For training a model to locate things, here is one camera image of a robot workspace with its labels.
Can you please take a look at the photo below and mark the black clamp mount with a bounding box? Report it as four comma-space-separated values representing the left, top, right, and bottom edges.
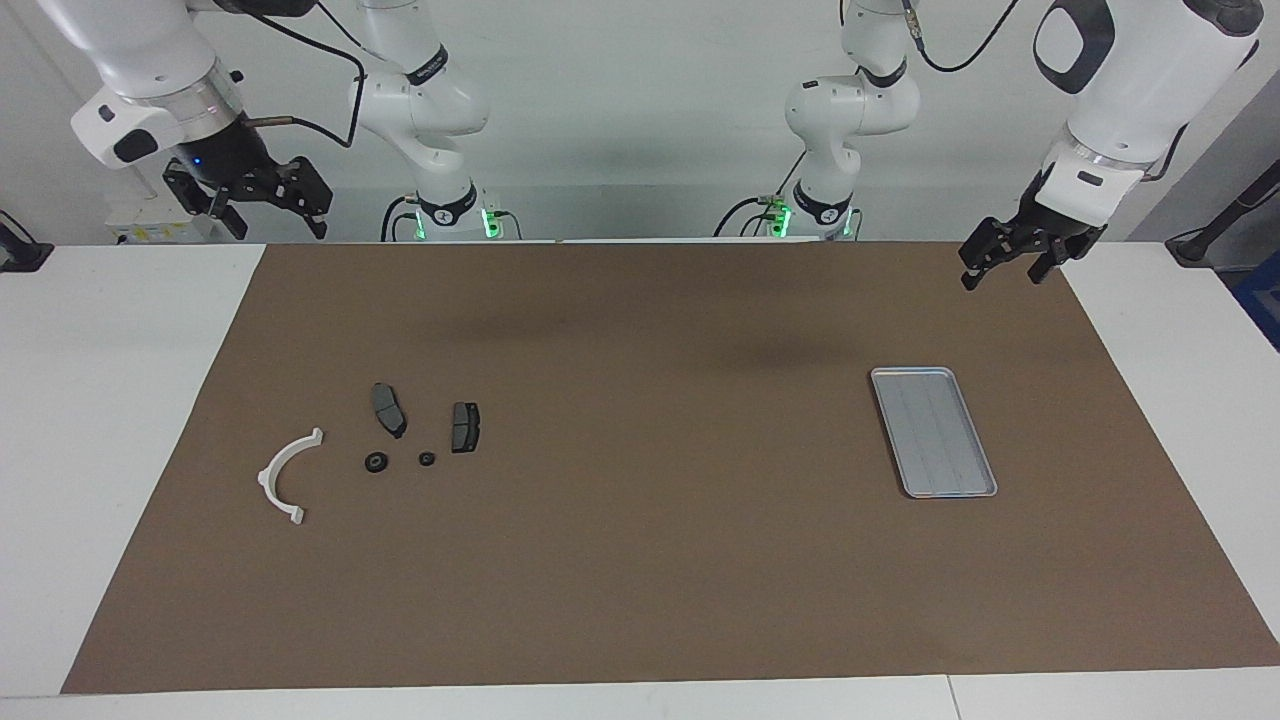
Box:
0, 210, 54, 273

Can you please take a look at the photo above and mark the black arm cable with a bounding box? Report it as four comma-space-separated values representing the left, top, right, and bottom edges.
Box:
900, 0, 1023, 74
240, 0, 369, 149

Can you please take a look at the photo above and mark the silver metal tray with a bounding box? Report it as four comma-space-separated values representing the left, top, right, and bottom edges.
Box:
870, 366, 999, 499

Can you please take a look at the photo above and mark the blue box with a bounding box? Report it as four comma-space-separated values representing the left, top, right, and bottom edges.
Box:
1230, 250, 1280, 353

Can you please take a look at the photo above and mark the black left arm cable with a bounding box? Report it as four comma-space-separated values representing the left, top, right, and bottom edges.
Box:
900, 0, 1023, 74

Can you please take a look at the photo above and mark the white box with yellow labels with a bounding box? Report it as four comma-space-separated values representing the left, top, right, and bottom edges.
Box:
108, 195, 216, 244

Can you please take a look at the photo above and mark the white curved plastic bracket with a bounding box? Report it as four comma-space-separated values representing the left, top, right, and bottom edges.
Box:
257, 428, 325, 526

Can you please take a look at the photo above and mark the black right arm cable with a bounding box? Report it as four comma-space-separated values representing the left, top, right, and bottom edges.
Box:
240, 0, 369, 149

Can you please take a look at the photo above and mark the black right base cable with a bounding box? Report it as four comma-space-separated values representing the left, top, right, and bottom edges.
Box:
380, 195, 421, 243

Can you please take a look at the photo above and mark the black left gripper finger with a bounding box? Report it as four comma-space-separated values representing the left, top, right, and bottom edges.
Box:
958, 218, 1031, 291
1028, 243, 1086, 285

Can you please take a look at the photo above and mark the black base cable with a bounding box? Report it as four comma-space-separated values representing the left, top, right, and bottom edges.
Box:
713, 150, 809, 239
380, 195, 421, 243

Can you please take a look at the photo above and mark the brown table mat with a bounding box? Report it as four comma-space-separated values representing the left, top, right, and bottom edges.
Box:
60, 240, 1280, 695

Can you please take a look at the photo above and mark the long dark grey brake pad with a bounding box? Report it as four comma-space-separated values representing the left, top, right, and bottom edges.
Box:
371, 382, 408, 440

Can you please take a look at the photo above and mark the black left base cable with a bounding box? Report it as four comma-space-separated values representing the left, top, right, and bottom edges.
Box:
713, 150, 809, 239

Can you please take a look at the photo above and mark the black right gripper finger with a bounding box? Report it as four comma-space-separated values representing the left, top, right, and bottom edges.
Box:
265, 157, 333, 239
163, 160, 249, 241

